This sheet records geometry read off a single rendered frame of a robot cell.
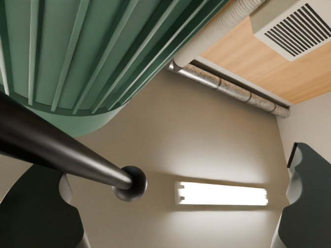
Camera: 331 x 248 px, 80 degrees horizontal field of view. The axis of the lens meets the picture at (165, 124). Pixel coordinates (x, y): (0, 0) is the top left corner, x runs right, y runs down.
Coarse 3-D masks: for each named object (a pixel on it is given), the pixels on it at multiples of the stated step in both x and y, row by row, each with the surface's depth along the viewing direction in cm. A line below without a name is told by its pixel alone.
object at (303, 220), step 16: (304, 144) 10; (288, 160) 11; (304, 160) 9; (320, 160) 9; (304, 176) 8; (320, 176) 8; (288, 192) 9; (304, 192) 8; (320, 192) 8; (288, 208) 7; (304, 208) 7; (320, 208) 7; (288, 224) 6; (304, 224) 6; (320, 224) 6; (272, 240) 7; (288, 240) 6; (304, 240) 6; (320, 240) 6
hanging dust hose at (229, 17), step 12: (240, 0) 134; (252, 0) 130; (264, 0) 132; (228, 12) 143; (240, 12) 138; (216, 24) 151; (228, 24) 146; (204, 36) 161; (216, 36) 158; (192, 48) 173; (204, 48) 171; (180, 60) 186
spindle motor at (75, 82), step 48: (0, 0) 8; (48, 0) 8; (96, 0) 8; (144, 0) 8; (192, 0) 9; (0, 48) 11; (48, 48) 11; (96, 48) 11; (144, 48) 12; (48, 96) 15; (96, 96) 16
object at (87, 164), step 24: (0, 96) 4; (0, 120) 4; (24, 120) 5; (0, 144) 5; (24, 144) 5; (48, 144) 6; (72, 144) 7; (72, 168) 8; (96, 168) 10; (120, 192) 18
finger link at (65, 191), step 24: (48, 168) 9; (24, 192) 8; (48, 192) 8; (0, 216) 7; (24, 216) 7; (48, 216) 7; (72, 216) 7; (0, 240) 6; (24, 240) 6; (48, 240) 6; (72, 240) 6
